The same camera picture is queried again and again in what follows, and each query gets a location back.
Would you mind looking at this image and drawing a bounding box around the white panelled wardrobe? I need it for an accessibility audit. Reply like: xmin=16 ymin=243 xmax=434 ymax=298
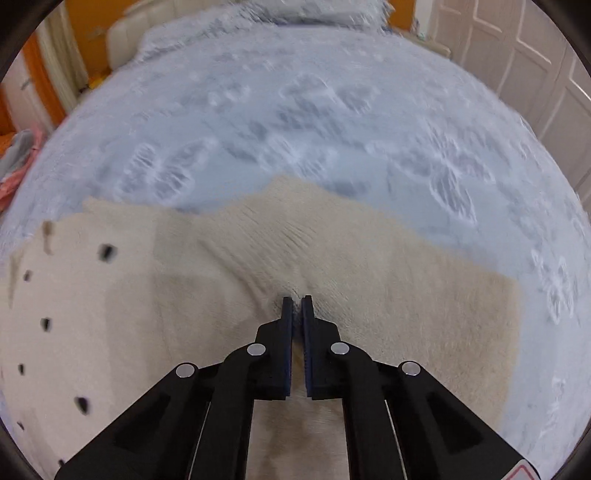
xmin=429 ymin=0 xmax=590 ymax=207

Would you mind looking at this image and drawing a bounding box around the blue patterned pillow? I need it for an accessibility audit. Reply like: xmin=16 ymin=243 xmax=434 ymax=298
xmin=249 ymin=0 xmax=394 ymax=30

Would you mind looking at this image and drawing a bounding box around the pink and grey clothes pile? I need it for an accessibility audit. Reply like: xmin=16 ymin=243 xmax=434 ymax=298
xmin=1 ymin=127 xmax=45 ymax=214

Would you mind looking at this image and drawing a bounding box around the blue butterfly bed cover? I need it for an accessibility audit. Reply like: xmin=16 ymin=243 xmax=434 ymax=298
xmin=1 ymin=7 xmax=590 ymax=479

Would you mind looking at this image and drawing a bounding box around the white door frame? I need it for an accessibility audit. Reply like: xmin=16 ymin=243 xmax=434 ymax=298
xmin=36 ymin=4 xmax=89 ymax=113

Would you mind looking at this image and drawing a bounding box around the cream padded headboard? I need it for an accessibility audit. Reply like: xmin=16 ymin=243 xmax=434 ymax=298
xmin=106 ymin=0 xmax=223 ymax=71

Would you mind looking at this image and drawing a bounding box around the cream knitted cardigan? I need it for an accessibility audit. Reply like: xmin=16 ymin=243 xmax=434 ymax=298
xmin=1 ymin=177 xmax=521 ymax=479

